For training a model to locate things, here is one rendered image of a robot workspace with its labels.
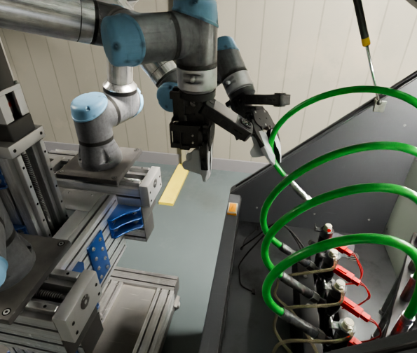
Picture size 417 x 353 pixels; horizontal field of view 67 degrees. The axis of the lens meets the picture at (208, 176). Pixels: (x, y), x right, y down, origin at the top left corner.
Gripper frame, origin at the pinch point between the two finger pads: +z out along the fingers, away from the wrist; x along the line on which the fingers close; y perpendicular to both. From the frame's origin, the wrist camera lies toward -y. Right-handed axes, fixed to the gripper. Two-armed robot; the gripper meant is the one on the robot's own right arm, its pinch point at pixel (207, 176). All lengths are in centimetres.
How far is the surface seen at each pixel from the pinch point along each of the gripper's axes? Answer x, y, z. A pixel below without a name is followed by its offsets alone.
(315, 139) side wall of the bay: -31.3, -27.4, 4.0
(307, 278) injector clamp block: 4.6, -25.5, 24.2
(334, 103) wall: -193, -68, 50
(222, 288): 8.7, -5.1, 27.2
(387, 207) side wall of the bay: -31, -54, 26
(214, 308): 14.6, -3.9, 27.2
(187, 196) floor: -147, 43, 122
